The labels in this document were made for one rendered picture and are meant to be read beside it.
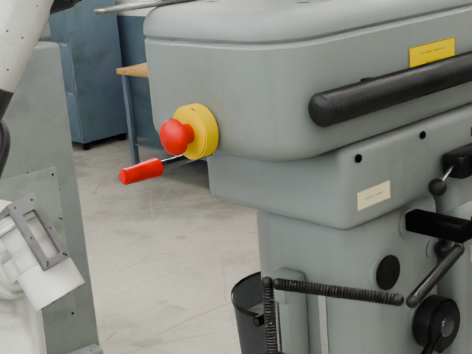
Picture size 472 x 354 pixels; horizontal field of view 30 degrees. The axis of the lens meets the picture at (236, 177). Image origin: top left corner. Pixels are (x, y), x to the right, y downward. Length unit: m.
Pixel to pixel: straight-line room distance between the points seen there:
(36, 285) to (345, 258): 0.37
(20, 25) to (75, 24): 7.16
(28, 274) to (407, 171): 0.46
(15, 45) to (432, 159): 0.55
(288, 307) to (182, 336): 3.43
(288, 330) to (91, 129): 7.46
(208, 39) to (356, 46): 0.16
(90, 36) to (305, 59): 7.58
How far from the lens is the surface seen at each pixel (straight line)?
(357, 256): 1.07
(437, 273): 1.01
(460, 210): 1.19
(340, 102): 0.88
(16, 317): 1.13
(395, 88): 0.95
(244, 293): 3.51
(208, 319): 4.67
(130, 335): 4.60
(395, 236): 1.11
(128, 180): 1.04
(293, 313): 1.11
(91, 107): 8.49
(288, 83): 0.90
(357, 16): 0.95
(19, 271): 1.07
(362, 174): 1.00
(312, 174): 1.00
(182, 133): 0.94
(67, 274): 1.04
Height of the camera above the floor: 1.98
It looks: 16 degrees down
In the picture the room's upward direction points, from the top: 5 degrees counter-clockwise
